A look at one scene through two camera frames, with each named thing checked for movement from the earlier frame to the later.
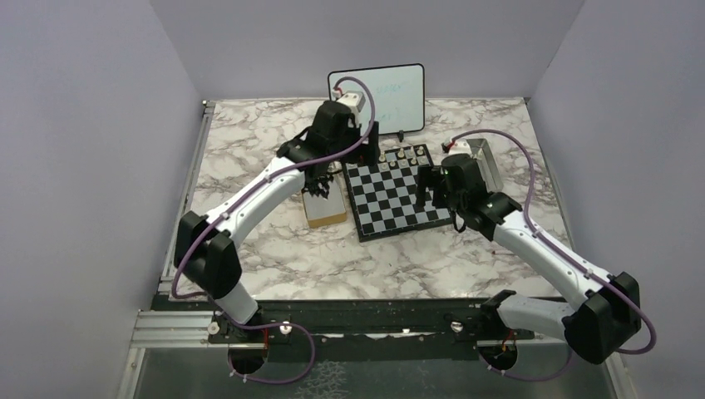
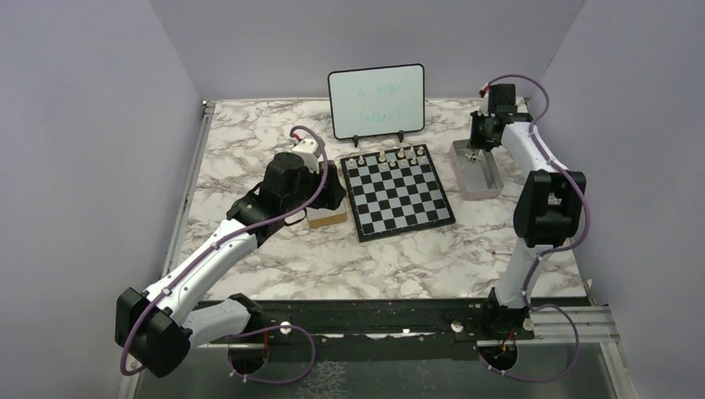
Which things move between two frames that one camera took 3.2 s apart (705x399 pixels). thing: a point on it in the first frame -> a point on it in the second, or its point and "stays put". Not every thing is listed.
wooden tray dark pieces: x=321 y=211 stays put
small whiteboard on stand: x=398 y=92 stays put
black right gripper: x=430 y=176 -> x=475 y=142
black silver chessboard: x=382 y=195 stays put
